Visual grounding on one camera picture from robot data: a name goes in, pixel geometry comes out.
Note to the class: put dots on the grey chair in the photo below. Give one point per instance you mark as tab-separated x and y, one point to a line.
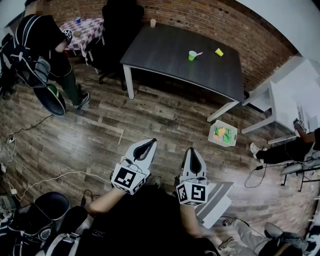
297	168

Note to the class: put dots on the white grey box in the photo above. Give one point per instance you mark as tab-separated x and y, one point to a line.
215	207

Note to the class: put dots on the green cup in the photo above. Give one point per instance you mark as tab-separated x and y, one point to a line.
192	57

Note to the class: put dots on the black grey bag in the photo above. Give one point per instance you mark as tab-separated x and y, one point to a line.
67	237

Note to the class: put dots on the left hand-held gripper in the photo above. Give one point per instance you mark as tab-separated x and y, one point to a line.
125	178

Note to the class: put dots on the checkered cloth table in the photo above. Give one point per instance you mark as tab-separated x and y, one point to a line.
86	33

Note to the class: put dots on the person's grey shoe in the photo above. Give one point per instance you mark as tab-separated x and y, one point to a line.
156	181

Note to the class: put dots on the person's left forearm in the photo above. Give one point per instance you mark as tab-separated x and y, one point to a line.
105	201

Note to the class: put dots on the black office chair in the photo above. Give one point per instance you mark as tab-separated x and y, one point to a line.
117	37

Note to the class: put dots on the dark table with white legs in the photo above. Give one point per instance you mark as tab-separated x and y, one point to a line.
170	50

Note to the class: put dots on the yellow cup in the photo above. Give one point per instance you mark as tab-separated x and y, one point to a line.
219	52

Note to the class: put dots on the black bin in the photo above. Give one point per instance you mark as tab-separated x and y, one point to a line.
50	205

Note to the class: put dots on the white plate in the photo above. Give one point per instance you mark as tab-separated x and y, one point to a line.
87	23

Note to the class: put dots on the person's right forearm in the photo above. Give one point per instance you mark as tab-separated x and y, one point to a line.
190	220

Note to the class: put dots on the person's black clothing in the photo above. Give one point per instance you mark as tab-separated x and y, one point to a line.
145	225

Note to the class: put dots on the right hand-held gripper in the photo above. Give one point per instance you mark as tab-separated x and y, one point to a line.
197	192

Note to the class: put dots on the white desk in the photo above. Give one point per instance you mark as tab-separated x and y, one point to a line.
285	100

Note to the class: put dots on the black oval board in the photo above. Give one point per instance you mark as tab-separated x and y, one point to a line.
51	102

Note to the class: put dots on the white basket with green items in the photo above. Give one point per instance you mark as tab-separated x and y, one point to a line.
222	133

